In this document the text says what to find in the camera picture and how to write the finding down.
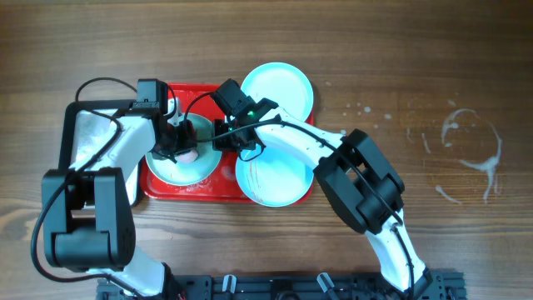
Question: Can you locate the light blue plate bottom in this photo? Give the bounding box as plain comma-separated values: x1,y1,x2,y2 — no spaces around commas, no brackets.
235,145,314,208

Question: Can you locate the red plastic tray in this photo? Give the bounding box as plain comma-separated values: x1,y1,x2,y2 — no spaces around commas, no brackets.
139,82,252,203

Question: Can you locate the light blue plate top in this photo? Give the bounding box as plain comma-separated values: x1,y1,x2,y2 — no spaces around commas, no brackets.
241,62,314,121

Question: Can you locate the black soapy water tray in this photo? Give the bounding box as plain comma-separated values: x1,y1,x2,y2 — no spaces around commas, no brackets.
58,100,155,207

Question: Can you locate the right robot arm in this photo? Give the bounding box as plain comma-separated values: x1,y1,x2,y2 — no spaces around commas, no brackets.
210,79,429,299

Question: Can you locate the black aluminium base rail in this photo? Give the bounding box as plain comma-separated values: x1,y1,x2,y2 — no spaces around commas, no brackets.
96,271,466,300

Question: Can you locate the pink green sponge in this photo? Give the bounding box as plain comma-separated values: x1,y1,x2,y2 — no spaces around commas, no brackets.
176,149,199,163

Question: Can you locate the light blue plate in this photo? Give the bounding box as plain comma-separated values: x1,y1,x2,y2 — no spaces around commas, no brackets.
241,62,314,121
144,112,223,187
235,145,314,208

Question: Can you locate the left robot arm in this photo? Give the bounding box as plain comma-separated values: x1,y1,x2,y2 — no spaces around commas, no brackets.
30,79,187,299

